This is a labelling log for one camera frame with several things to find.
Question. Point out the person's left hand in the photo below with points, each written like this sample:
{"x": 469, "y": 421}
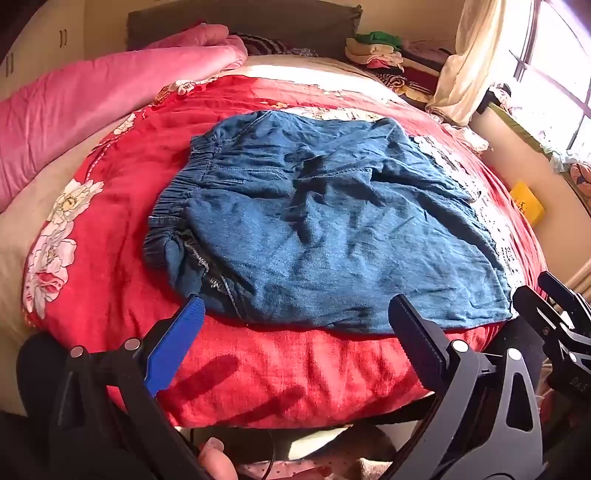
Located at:
{"x": 217, "y": 461}

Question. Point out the blue denim skirt lace hem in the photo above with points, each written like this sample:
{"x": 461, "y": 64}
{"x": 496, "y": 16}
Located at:
{"x": 323, "y": 230}

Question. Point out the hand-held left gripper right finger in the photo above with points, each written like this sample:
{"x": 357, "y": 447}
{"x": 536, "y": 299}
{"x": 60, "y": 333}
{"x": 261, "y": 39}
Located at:
{"x": 413, "y": 339}

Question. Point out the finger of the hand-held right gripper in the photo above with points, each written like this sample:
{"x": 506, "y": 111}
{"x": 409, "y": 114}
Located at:
{"x": 565, "y": 297}
{"x": 542, "y": 321}

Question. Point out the window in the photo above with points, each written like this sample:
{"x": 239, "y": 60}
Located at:
{"x": 558, "y": 69}

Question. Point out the dark striped cloth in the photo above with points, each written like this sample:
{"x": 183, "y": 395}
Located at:
{"x": 263, "y": 45}

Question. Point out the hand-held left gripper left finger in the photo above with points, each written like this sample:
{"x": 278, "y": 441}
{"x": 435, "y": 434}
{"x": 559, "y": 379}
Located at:
{"x": 181, "y": 339}

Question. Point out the colourful cloths on windowsill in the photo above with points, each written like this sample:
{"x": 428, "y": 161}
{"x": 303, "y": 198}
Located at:
{"x": 568, "y": 161}

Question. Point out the cream wardrobe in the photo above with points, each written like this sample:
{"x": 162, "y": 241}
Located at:
{"x": 41, "y": 37}

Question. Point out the pile of folded clothes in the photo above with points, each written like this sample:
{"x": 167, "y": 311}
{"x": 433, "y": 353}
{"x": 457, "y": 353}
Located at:
{"x": 392, "y": 60}

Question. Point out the pink quilt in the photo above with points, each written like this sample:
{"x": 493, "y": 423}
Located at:
{"x": 83, "y": 106}

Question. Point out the red floral blanket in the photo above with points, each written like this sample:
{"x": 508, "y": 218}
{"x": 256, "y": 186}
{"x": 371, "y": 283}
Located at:
{"x": 115, "y": 277}

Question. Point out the yellow box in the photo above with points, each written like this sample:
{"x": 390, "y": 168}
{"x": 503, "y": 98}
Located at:
{"x": 527, "y": 203}

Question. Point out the cream curtain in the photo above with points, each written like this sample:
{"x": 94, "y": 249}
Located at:
{"x": 471, "y": 60}

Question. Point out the grey headboard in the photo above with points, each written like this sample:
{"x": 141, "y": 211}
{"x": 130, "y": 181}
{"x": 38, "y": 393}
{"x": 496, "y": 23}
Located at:
{"x": 277, "y": 23}

